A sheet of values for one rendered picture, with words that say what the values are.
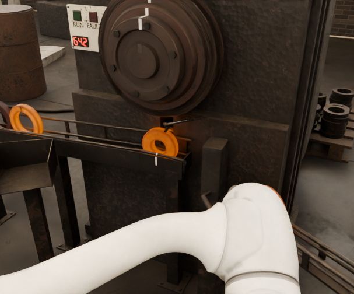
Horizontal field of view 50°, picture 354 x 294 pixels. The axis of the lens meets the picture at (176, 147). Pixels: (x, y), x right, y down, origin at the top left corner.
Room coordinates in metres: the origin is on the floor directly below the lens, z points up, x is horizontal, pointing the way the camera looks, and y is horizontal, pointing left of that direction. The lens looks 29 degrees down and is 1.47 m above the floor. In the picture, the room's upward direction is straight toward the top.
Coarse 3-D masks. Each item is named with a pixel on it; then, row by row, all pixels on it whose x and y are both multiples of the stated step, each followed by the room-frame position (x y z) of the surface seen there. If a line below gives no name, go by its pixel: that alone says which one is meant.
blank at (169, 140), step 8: (152, 128) 1.37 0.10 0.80; (160, 128) 1.35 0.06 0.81; (144, 136) 1.36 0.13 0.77; (152, 136) 1.35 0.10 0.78; (160, 136) 1.33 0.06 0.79; (168, 136) 1.32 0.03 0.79; (144, 144) 1.36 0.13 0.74; (152, 144) 1.36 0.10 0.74; (168, 144) 1.32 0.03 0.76; (176, 144) 1.32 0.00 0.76; (160, 152) 1.35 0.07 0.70; (168, 152) 1.32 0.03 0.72; (176, 152) 1.31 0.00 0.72
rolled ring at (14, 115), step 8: (24, 104) 1.66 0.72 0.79; (16, 112) 1.65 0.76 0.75; (24, 112) 1.63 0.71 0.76; (32, 112) 1.62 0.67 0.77; (16, 120) 1.67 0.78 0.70; (32, 120) 1.61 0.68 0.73; (40, 120) 1.62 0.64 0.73; (16, 128) 1.66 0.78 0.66; (24, 128) 1.68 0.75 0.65; (40, 128) 1.61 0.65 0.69
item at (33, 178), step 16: (0, 144) 1.41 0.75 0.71; (16, 144) 1.42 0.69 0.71; (32, 144) 1.43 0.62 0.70; (48, 144) 1.44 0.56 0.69; (0, 160) 1.40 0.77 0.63; (16, 160) 1.42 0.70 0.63; (32, 160) 1.43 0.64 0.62; (48, 160) 1.26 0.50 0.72; (16, 176) 1.34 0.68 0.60; (32, 176) 1.33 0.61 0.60; (48, 176) 1.32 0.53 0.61; (0, 192) 1.23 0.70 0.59; (32, 192) 1.30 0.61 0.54; (32, 208) 1.30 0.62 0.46; (32, 224) 1.30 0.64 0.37; (48, 240) 1.31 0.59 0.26; (48, 256) 1.30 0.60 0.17
